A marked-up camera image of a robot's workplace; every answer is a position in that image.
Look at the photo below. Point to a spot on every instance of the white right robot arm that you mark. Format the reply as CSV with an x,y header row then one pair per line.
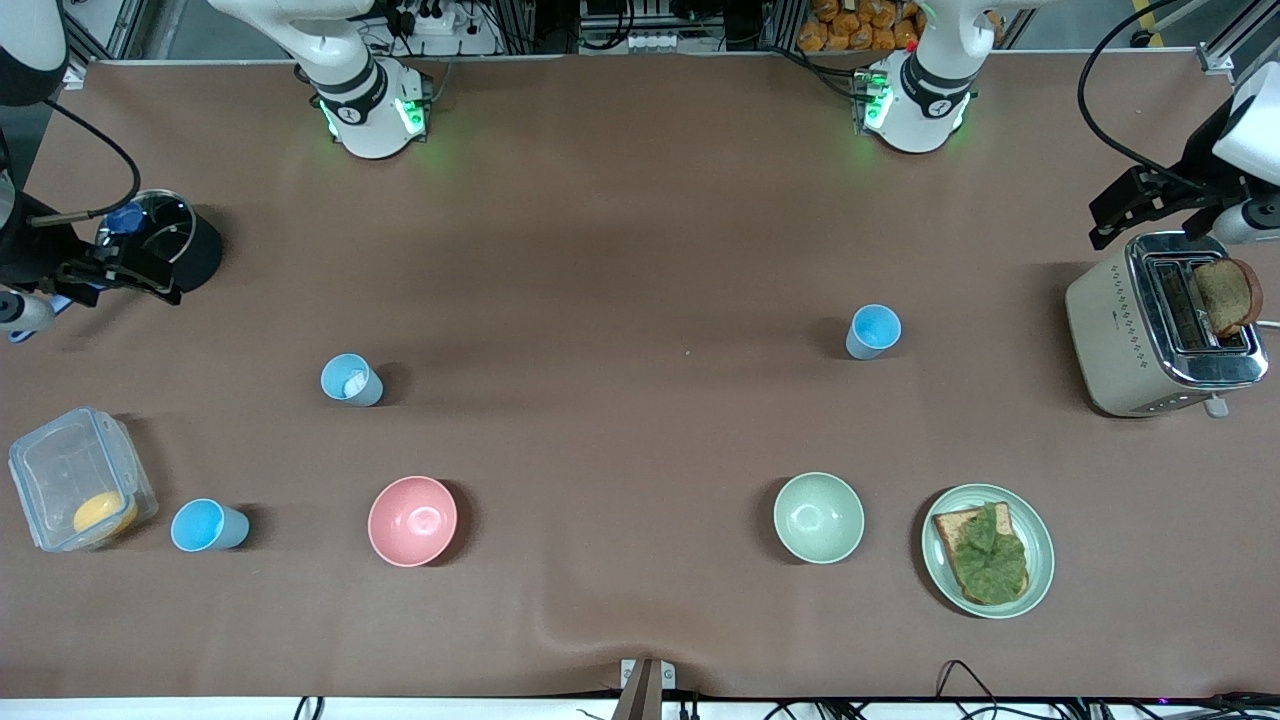
x,y
365,110

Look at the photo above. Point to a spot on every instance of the toast slice under lettuce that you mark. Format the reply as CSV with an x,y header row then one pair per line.
x,y
950,525

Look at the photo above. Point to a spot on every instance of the pale green bowl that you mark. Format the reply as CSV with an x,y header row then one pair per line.
x,y
818,518

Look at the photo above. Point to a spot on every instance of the pale green plate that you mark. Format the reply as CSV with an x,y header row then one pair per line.
x,y
1040,560

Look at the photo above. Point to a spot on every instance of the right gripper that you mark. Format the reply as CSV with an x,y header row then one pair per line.
x,y
28,252

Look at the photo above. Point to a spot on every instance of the brown toast slice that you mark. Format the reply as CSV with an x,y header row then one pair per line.
x,y
1228,295

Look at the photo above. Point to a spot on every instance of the small blue object in saucepan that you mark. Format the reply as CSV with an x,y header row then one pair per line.
x,y
125,217

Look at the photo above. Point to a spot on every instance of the small white socket strip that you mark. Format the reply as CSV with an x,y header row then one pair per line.
x,y
655,42

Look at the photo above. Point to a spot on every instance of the bag of orange bread rolls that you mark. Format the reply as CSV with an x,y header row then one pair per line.
x,y
850,25

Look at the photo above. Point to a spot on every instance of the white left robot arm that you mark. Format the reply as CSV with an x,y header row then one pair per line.
x,y
920,100

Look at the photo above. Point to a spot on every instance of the clear plastic container blue seal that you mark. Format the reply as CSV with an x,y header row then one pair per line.
x,y
60,470

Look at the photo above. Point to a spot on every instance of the cream and chrome toaster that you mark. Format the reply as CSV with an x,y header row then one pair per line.
x,y
1110,340

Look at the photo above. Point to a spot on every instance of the blue plastic cup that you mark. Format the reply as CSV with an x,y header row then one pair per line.
x,y
873,330
205,526
352,380

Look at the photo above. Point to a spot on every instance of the aluminium frame profile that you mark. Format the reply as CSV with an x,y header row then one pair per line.
x,y
110,30
1235,40

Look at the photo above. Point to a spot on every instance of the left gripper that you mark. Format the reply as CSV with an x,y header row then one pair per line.
x,y
1196,167

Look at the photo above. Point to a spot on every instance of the pink bowl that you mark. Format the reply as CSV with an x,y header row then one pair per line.
x,y
412,521

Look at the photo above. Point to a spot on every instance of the brown table cover mat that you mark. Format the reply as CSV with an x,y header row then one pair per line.
x,y
640,200

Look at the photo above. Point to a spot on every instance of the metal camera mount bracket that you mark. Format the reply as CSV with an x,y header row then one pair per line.
x,y
645,690

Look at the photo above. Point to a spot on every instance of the green lettuce leaf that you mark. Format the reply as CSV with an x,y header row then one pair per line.
x,y
990,560

